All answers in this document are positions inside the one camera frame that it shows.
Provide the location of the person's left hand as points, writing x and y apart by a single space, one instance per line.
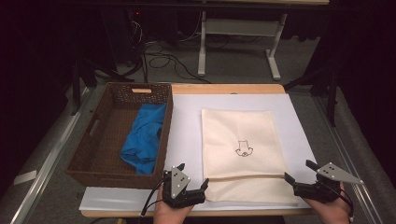
171 214

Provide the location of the black stand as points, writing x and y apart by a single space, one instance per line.
332 93
76 87

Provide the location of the white table mat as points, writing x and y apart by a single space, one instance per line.
186 124

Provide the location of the white-framed desk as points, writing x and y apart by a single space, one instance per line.
201 46

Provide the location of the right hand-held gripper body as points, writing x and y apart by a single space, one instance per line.
336 172

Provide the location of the blue cloth garment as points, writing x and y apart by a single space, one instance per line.
143 137

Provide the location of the white tape strip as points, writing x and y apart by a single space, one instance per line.
25 177

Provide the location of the brown wicker basket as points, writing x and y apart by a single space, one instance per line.
109 140

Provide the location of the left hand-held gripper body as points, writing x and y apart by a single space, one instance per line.
179 183

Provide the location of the cream mesh laundry bag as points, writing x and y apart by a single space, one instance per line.
236 130

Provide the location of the person's right hand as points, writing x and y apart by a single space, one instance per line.
330 213

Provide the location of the black computer tower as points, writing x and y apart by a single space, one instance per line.
124 31

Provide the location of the metal rail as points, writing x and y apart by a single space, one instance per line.
56 149
342 149

